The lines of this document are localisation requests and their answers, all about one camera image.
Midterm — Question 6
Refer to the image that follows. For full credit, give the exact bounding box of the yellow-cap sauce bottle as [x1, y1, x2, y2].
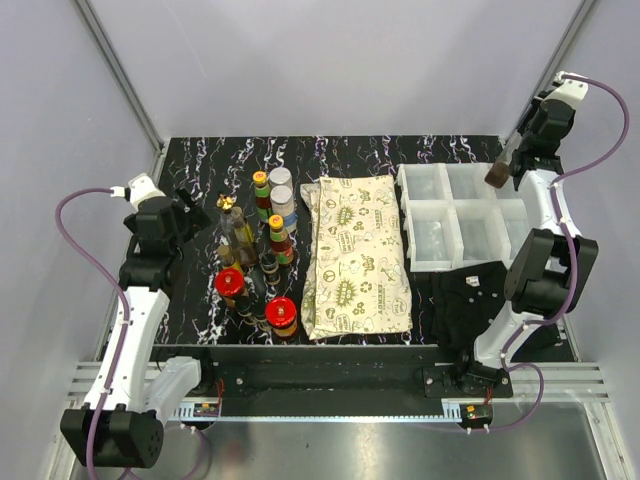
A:
[268, 214, 294, 266]
[252, 170, 273, 224]

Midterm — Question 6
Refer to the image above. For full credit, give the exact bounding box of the grey-lid spice jar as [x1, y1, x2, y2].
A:
[268, 167, 294, 190]

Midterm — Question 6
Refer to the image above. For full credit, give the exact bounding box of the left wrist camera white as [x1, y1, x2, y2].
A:
[110, 173, 165, 210]

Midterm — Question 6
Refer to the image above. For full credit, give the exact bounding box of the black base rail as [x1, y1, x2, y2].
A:
[150, 345, 513, 421]

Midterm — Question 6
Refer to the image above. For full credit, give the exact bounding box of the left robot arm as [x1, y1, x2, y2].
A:
[55, 174, 216, 478]

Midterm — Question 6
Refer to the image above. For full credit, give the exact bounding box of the red-lid chili jar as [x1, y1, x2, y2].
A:
[265, 297, 299, 340]
[214, 268, 247, 308]

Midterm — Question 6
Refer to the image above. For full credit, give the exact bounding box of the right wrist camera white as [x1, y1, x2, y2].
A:
[551, 71, 589, 110]

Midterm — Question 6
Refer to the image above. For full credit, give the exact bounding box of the small brown-cap bottle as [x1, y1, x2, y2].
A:
[216, 244, 244, 274]

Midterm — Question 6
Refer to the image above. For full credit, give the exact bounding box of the gold-top glass oil bottle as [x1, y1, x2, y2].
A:
[484, 131, 522, 189]

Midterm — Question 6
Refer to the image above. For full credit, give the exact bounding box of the black folded shirt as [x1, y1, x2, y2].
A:
[412, 261, 507, 357]

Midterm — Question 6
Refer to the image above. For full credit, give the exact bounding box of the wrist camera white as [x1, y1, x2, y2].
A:
[551, 71, 589, 110]
[110, 173, 165, 210]

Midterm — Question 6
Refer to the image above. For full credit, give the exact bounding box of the white compartment organizer bin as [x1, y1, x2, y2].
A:
[396, 163, 552, 272]

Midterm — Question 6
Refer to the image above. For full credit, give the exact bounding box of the blue-label spice jar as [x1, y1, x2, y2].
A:
[270, 185, 297, 233]

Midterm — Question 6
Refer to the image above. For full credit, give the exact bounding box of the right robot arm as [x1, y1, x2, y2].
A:
[452, 89, 599, 397]

